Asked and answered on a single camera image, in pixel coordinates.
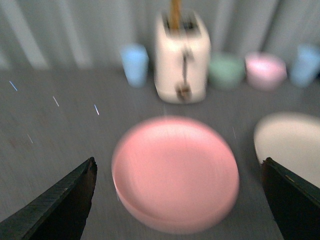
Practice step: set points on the pink bowl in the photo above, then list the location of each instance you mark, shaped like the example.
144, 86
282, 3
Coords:
264, 71

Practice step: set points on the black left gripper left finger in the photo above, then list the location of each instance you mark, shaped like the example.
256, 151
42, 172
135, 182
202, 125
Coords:
60, 213

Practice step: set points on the white plate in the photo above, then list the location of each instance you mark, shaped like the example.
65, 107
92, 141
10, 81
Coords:
291, 139

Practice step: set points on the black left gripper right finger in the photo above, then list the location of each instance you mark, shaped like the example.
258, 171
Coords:
294, 201

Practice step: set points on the pink plate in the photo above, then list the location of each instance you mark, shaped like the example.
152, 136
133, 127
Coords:
175, 174

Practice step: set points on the light blue cup left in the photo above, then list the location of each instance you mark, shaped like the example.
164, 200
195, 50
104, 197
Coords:
135, 62

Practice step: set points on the light blue cup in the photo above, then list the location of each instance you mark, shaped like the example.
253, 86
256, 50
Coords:
135, 62
306, 65

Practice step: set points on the toast slice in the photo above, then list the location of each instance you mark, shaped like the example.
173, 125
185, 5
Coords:
175, 14

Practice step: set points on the green bowl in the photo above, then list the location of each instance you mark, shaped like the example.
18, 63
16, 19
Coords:
226, 71

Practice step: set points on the light blue cup right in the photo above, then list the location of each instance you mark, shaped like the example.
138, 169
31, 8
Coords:
306, 65

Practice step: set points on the cream toaster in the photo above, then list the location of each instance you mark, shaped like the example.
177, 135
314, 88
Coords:
181, 59

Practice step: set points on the grey curtain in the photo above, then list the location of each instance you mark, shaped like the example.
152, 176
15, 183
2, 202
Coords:
87, 34

